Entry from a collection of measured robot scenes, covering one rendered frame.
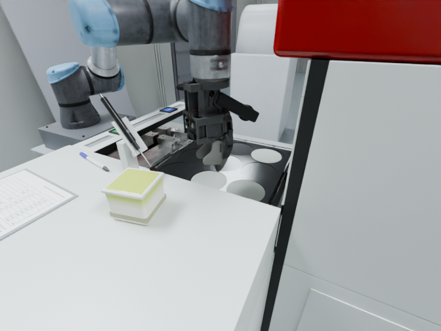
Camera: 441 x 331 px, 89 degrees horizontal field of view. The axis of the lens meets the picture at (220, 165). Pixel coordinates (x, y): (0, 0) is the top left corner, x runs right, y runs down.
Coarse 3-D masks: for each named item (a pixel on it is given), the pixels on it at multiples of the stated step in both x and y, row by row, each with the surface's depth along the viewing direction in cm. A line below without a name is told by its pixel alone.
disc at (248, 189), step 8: (232, 184) 60; (240, 184) 60; (248, 184) 60; (256, 184) 60; (232, 192) 57; (240, 192) 57; (248, 192) 57; (256, 192) 57; (264, 192) 57; (256, 200) 54
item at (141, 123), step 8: (176, 104) 104; (184, 104) 104; (152, 112) 94; (160, 112) 94; (176, 112) 94; (136, 120) 86; (144, 120) 87; (152, 120) 86; (160, 120) 86; (136, 128) 79; (96, 136) 73; (104, 136) 73; (112, 136) 73; (120, 136) 73; (80, 144) 67; (88, 144) 68; (96, 144) 67; (104, 144) 67
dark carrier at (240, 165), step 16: (192, 144) 81; (240, 144) 81; (256, 144) 81; (176, 160) 71; (192, 160) 71; (240, 160) 71; (256, 160) 71; (176, 176) 64; (192, 176) 64; (240, 176) 63; (256, 176) 64; (272, 176) 64; (272, 192) 57
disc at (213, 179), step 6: (198, 174) 64; (204, 174) 64; (210, 174) 64; (216, 174) 64; (192, 180) 62; (198, 180) 62; (204, 180) 62; (210, 180) 62; (216, 180) 62; (222, 180) 62; (210, 186) 59; (216, 186) 59; (222, 186) 59
